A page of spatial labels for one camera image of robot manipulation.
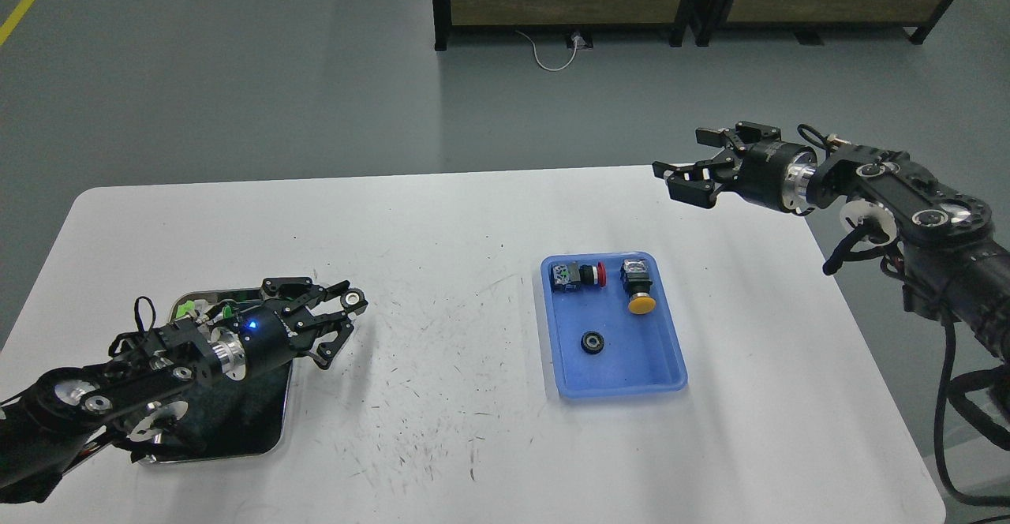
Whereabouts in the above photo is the black gripper screen right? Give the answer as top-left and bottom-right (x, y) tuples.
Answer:
(653, 122), (817, 212)

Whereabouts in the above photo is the black gripper screen left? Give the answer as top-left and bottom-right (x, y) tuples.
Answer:
(211, 277), (367, 381)

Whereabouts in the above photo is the black gear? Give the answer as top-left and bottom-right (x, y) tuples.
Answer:
(580, 331), (605, 355)
(340, 288), (368, 315)

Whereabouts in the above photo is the silver metal tray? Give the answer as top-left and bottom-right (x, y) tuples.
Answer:
(124, 287), (293, 463)

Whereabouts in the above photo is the blue plastic tray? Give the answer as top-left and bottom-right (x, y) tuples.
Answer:
(540, 252), (688, 399)

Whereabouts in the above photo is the green push button switch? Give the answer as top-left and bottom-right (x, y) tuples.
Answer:
(173, 298), (237, 324)

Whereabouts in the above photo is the yellow push button switch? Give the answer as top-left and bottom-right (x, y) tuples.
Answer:
(620, 259), (657, 316)

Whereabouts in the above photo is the white cable on floor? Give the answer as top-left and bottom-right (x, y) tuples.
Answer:
(515, 29), (593, 73)

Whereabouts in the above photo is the red push button switch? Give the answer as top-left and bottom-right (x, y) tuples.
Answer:
(549, 261), (608, 293)

